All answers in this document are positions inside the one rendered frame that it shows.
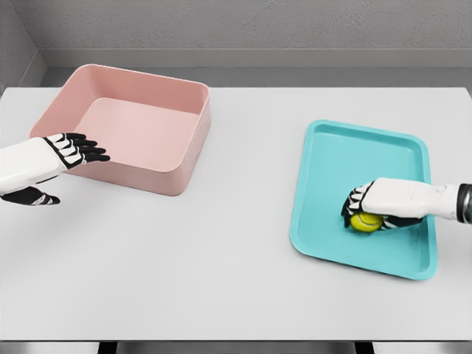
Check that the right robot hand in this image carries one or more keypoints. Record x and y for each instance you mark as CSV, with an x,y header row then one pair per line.
x,y
391,199

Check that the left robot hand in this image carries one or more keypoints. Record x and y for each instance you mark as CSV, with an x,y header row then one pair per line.
x,y
35,159

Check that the yellow tennis ball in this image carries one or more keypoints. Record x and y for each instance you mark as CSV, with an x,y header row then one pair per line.
x,y
365,222

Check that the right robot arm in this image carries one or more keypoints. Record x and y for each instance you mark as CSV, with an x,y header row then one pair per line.
x,y
451,201

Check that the blue tray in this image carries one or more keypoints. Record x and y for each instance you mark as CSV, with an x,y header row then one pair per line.
x,y
368,166

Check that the pink basket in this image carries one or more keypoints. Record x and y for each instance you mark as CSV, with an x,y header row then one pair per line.
x,y
144,125

